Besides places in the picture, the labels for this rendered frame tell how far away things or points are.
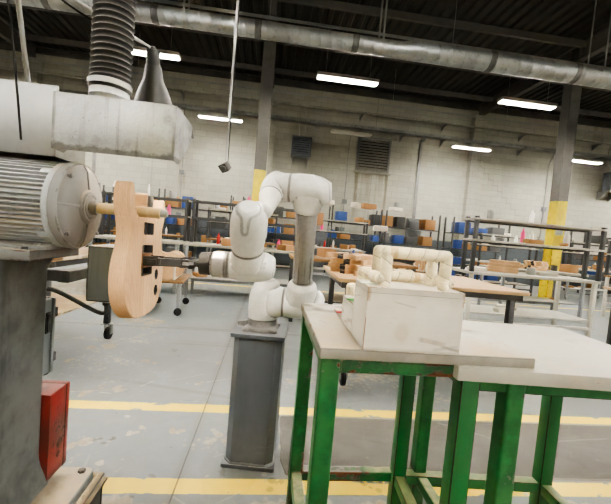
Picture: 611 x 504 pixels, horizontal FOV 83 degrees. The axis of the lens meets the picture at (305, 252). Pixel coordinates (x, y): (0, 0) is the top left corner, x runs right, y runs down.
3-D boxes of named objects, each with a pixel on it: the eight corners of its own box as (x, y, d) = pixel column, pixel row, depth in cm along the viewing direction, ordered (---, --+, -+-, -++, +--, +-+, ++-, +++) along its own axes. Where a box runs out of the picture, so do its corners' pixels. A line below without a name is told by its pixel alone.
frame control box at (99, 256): (31, 318, 116) (34, 242, 115) (68, 305, 137) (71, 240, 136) (107, 323, 119) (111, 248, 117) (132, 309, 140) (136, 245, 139)
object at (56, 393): (-34, 483, 114) (-30, 374, 112) (-4, 458, 126) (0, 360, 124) (47, 483, 116) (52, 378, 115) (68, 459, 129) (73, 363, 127)
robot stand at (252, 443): (232, 435, 204) (241, 319, 200) (279, 440, 203) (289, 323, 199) (219, 467, 176) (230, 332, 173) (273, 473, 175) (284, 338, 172)
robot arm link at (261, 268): (231, 265, 123) (230, 236, 115) (275, 268, 125) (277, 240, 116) (227, 287, 115) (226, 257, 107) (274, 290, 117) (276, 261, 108)
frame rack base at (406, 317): (362, 350, 91) (368, 286, 91) (349, 333, 107) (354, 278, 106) (459, 355, 94) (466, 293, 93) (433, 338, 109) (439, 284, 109)
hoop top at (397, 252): (382, 257, 92) (383, 245, 92) (379, 256, 95) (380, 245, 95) (454, 263, 94) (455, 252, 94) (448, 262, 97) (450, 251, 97)
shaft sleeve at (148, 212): (101, 213, 105) (96, 213, 102) (101, 203, 105) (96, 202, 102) (162, 219, 107) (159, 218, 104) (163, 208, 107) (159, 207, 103)
